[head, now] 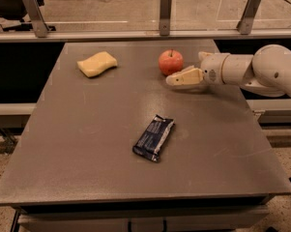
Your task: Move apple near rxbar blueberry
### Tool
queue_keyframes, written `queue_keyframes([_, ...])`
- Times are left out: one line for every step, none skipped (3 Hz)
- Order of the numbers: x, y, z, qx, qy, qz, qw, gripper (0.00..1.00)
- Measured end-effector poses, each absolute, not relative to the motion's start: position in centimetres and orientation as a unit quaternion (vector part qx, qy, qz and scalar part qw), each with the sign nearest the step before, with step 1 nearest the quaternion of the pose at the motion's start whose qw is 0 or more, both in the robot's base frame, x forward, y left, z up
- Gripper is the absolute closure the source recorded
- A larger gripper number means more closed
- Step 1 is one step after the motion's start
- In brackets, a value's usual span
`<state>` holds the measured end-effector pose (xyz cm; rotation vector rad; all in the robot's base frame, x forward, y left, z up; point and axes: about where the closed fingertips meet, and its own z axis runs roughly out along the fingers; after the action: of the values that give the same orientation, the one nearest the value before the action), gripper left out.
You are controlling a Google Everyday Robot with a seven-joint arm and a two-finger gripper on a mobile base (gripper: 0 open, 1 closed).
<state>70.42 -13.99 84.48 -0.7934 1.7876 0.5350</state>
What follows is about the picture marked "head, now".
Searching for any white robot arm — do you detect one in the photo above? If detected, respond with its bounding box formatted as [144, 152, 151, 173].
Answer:
[166, 44, 291, 98]

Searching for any clear acrylic barrier panel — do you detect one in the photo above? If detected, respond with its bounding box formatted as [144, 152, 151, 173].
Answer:
[41, 0, 291, 31]

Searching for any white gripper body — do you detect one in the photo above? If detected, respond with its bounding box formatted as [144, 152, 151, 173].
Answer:
[200, 53, 229, 85]

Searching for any metal bracket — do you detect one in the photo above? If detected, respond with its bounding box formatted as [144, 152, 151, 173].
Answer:
[22, 0, 48, 38]
[236, 0, 262, 35]
[159, 0, 172, 36]

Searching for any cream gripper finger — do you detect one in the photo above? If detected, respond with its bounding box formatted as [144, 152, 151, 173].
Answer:
[165, 67, 203, 86]
[198, 51, 212, 62]

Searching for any middle metal bracket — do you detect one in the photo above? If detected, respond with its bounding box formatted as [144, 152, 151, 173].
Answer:
[159, 0, 172, 36]

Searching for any yellow sponge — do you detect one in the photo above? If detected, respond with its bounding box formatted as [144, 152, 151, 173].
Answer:
[77, 51, 118, 77]

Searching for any left metal bracket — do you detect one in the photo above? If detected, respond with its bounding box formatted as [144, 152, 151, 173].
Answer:
[22, 0, 48, 38]

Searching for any red apple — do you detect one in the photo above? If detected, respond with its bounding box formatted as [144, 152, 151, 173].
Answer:
[159, 49, 184, 75]

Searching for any dark blue rxbar wrapper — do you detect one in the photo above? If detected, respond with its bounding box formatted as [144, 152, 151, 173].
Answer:
[132, 115, 174, 162]

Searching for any right metal bracket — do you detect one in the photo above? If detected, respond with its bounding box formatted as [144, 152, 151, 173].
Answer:
[236, 0, 262, 35]

